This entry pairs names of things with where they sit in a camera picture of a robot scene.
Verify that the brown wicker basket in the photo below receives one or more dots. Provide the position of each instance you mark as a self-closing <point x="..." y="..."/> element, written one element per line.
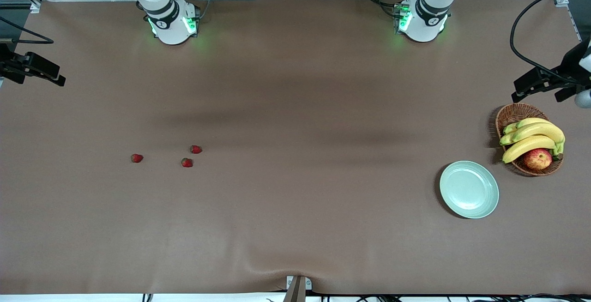
<point x="512" y="113"/>

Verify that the red yellow apple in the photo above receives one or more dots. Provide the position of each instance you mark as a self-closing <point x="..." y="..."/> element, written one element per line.
<point x="538" y="160"/>

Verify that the red strawberry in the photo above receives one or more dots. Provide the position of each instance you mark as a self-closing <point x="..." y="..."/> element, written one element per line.
<point x="136" y="158"/>
<point x="195" y="149"/>
<point x="186" y="162"/>

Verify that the brown table cover mat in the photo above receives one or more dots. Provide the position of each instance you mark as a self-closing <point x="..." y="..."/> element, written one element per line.
<point x="277" y="223"/>

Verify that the grey metal table bracket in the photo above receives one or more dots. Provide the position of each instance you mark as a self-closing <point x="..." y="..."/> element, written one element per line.
<point x="298" y="290"/>

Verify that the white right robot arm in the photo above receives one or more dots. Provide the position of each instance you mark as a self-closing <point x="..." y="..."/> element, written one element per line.
<point x="171" y="29"/>

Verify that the mint green round plate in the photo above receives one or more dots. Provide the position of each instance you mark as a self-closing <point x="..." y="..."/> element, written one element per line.
<point x="468" y="190"/>

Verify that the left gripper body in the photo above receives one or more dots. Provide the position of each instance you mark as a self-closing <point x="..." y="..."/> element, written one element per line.
<point x="570" y="65"/>

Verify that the green-tipped yellow banana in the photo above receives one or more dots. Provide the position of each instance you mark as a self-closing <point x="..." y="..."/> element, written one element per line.
<point x="531" y="121"/>
<point x="540" y="130"/>

